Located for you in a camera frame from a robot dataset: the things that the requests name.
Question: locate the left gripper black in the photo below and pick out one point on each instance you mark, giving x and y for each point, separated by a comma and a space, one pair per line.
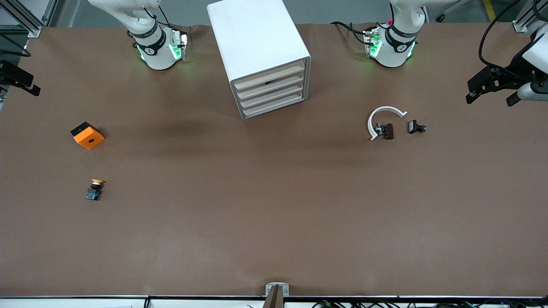
516, 68

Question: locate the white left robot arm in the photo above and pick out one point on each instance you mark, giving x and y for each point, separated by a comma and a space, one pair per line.
398, 51

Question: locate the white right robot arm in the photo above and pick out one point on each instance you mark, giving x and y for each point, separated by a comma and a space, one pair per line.
150, 51

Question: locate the orange and black button box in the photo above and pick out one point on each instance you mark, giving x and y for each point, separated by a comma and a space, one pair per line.
89, 139

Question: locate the yellow cap push button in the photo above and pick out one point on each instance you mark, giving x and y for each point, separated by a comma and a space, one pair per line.
93, 192

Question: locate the aluminium frame profile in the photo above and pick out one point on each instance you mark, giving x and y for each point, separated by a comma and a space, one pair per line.
25, 23
520, 26

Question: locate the small black switch component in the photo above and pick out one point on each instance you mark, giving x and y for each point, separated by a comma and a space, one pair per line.
413, 126

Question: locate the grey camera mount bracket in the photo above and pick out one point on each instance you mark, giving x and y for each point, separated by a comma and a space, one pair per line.
276, 299

